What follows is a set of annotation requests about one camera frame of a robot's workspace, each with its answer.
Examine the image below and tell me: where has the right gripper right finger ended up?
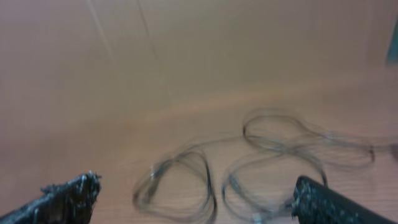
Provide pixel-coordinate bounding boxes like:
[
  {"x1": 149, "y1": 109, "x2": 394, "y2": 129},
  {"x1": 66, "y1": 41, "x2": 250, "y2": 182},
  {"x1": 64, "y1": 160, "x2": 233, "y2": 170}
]
[{"x1": 291, "y1": 175, "x2": 396, "y2": 224}]

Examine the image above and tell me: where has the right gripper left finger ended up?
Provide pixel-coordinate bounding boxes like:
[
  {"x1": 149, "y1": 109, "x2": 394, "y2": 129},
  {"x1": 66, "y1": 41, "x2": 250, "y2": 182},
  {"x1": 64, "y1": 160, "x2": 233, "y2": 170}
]
[{"x1": 1, "y1": 171, "x2": 101, "y2": 224}]

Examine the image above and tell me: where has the black thin cable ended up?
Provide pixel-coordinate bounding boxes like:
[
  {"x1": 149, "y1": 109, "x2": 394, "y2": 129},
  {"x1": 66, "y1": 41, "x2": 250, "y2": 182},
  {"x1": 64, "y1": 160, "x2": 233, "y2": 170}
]
[{"x1": 221, "y1": 107, "x2": 398, "y2": 224}]

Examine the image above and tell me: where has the cardboard box wall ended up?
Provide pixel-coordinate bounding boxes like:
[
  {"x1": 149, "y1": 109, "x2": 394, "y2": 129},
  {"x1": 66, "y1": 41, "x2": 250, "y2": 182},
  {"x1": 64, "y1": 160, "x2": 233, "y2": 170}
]
[{"x1": 1, "y1": 1, "x2": 397, "y2": 126}]

